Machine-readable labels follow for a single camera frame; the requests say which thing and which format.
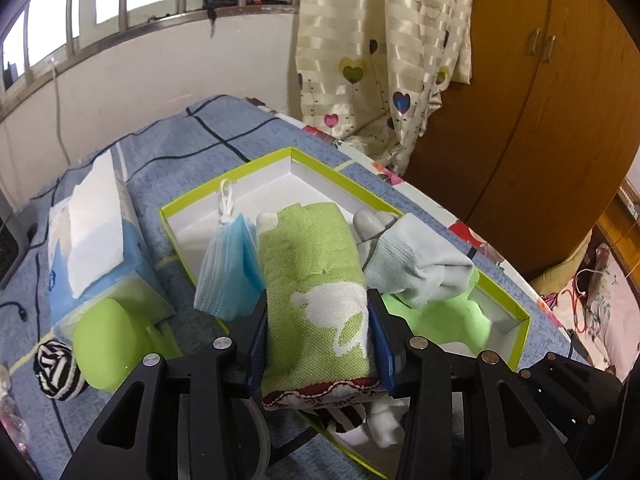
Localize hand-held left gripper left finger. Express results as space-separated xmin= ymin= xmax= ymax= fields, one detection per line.
xmin=59 ymin=290 xmax=271 ymax=480

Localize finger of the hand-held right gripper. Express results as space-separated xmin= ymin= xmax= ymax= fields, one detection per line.
xmin=516 ymin=352 xmax=624 ymax=427

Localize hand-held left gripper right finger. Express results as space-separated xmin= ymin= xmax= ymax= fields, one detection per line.
xmin=366 ymin=287 xmax=583 ymax=480

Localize light green cloth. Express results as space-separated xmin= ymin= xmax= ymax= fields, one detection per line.
xmin=382 ymin=275 xmax=493 ymax=356

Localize black white striped cloth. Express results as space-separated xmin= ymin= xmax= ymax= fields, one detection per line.
xmin=310 ymin=402 xmax=371 ymax=433

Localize green towel with white print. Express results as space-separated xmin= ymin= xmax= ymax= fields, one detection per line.
xmin=257 ymin=202 xmax=378 ymax=411

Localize blue face masks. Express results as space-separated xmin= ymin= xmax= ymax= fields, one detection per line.
xmin=194 ymin=180 xmax=266 ymax=321

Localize green cardboard box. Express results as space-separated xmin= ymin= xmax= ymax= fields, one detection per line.
xmin=160 ymin=147 xmax=532 ymax=480

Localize small striped sock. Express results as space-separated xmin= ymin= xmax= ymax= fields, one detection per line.
xmin=32 ymin=340 xmax=88 ymax=401

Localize clear plastic bag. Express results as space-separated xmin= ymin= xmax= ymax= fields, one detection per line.
xmin=0 ymin=362 xmax=28 ymax=456

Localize blue white tissue pack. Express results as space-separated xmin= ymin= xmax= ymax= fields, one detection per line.
xmin=47 ymin=150 xmax=176 ymax=333

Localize blue printed bedsheet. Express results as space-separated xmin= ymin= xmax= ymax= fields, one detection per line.
xmin=0 ymin=94 xmax=591 ymax=480

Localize grey fan heater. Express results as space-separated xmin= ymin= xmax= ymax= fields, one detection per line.
xmin=0 ymin=195 xmax=26 ymax=286

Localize wooden wardrobe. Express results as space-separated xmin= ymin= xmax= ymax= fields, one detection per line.
xmin=400 ymin=0 xmax=640 ymax=281

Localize cream heart print curtain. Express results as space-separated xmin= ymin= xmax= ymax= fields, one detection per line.
xmin=295 ymin=0 xmax=473 ymax=176

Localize metal window railing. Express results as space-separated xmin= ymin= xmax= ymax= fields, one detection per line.
xmin=0 ymin=0 xmax=306 ymax=121

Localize white cable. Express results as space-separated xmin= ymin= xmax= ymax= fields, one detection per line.
xmin=49 ymin=60 xmax=72 ymax=163

